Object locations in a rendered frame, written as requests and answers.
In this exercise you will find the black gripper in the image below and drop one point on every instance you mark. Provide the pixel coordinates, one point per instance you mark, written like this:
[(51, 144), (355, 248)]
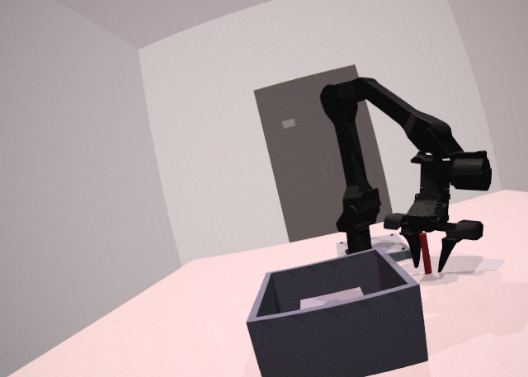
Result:
[(455, 232)]

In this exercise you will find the dark red peg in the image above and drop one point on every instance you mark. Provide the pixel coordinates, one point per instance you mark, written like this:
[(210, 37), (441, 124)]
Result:
[(425, 253)]

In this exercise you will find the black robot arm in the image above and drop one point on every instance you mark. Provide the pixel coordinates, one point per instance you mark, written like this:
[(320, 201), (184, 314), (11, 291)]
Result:
[(361, 203)]

